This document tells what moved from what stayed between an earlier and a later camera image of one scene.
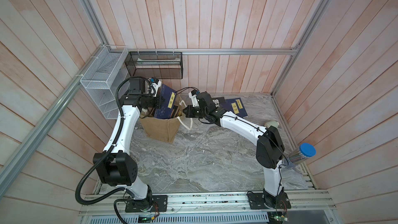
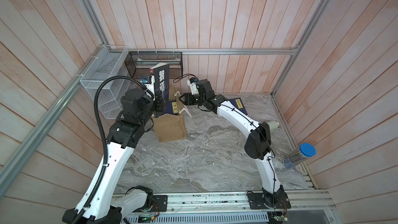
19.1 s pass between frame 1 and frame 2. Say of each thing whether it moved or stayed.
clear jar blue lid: stayed
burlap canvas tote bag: moved
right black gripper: moved
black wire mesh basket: stayed
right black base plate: stayed
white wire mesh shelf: stayed
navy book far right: stayed
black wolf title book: moved
